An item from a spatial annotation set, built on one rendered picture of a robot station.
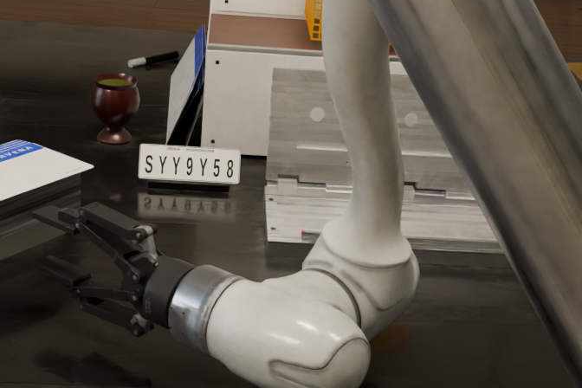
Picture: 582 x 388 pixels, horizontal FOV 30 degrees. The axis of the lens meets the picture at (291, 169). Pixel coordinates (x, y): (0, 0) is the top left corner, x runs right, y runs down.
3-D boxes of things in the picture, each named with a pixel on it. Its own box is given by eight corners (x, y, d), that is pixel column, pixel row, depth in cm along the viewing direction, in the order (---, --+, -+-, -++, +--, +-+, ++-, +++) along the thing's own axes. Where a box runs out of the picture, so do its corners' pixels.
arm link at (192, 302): (202, 372, 114) (159, 352, 117) (254, 339, 121) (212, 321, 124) (206, 295, 110) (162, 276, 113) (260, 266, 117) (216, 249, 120)
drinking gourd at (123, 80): (145, 135, 193) (148, 76, 189) (127, 151, 186) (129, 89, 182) (101, 128, 195) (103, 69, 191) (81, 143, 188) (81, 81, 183)
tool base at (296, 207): (266, 255, 153) (268, 231, 151) (263, 197, 172) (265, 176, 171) (572, 271, 156) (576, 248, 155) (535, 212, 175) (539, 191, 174)
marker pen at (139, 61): (173, 56, 242) (174, 49, 241) (178, 58, 241) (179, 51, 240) (126, 67, 231) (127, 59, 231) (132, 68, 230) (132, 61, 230)
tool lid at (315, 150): (273, 67, 164) (272, 66, 166) (265, 189, 168) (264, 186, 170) (557, 86, 168) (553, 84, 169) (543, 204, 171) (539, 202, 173)
